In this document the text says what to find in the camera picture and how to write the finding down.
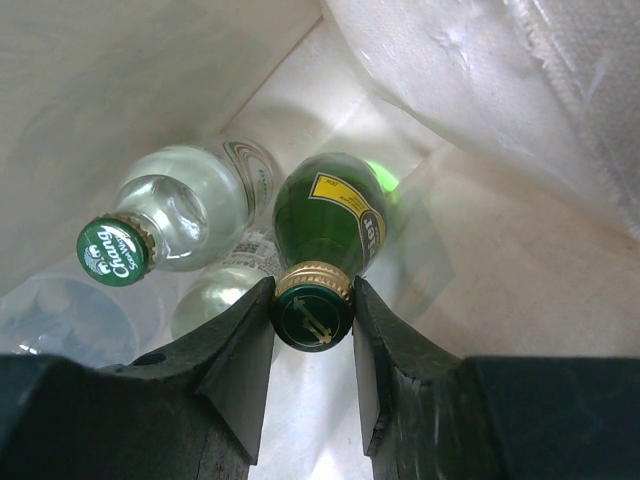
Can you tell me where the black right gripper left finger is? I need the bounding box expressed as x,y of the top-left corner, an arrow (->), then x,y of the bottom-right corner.
1,277 -> 274,479

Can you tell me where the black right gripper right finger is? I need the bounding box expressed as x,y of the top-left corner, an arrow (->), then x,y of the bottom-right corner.
353,279 -> 639,479

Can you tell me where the green glass bottle yellow label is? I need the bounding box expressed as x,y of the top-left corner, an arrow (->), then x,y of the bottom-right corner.
271,152 -> 389,353

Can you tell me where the clear bottle green cap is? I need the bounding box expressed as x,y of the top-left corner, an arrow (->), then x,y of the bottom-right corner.
170,227 -> 284,361
76,140 -> 279,287

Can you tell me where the clear bottle blue cap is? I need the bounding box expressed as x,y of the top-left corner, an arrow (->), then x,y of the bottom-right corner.
1,277 -> 138,367

